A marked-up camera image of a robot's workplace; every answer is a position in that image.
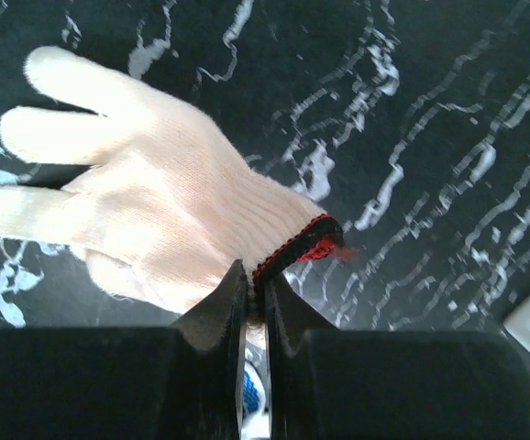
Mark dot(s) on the cream knit glove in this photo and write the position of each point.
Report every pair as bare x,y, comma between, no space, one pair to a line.
166,203

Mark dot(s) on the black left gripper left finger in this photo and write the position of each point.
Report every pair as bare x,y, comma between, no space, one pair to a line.
180,381

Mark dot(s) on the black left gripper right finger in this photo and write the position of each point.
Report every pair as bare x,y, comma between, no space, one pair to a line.
328,383

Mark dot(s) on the blue dotted white glove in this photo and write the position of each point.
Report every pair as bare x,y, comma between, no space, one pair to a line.
255,415

